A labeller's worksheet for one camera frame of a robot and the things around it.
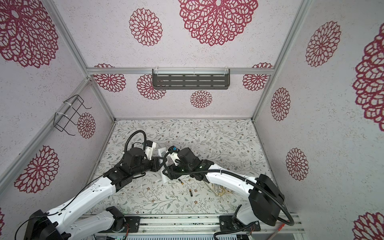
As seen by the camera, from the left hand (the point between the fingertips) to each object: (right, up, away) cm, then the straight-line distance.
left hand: (165, 162), depth 77 cm
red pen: (+55, -31, -7) cm, 63 cm away
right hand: (+1, -2, -1) cm, 3 cm away
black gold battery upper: (+7, -13, +10) cm, 18 cm away
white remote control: (-1, +5, -2) cm, 6 cm away
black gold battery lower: (+13, -18, +8) cm, 23 cm away
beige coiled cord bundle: (+28, -16, +4) cm, 33 cm away
